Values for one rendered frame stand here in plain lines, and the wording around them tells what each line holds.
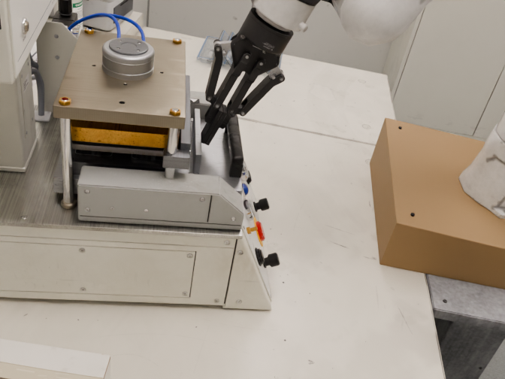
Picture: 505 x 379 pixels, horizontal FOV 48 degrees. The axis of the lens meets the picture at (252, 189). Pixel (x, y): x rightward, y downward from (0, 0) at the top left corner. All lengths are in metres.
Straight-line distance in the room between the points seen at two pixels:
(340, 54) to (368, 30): 2.67
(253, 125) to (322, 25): 1.92
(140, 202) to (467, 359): 1.04
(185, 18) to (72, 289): 2.65
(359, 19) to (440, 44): 2.27
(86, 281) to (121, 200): 0.18
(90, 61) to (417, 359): 0.74
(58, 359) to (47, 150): 0.38
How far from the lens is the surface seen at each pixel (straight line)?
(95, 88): 0.87
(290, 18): 0.86
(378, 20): 0.80
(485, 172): 1.28
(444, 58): 3.09
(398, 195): 1.20
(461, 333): 1.55
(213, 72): 0.92
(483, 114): 3.27
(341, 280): 1.14
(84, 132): 0.88
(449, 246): 1.19
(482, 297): 1.25
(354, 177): 1.43
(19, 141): 0.97
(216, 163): 0.97
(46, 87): 1.14
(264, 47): 0.88
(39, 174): 1.00
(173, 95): 0.86
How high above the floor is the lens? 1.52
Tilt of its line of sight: 36 degrees down
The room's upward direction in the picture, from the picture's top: 11 degrees clockwise
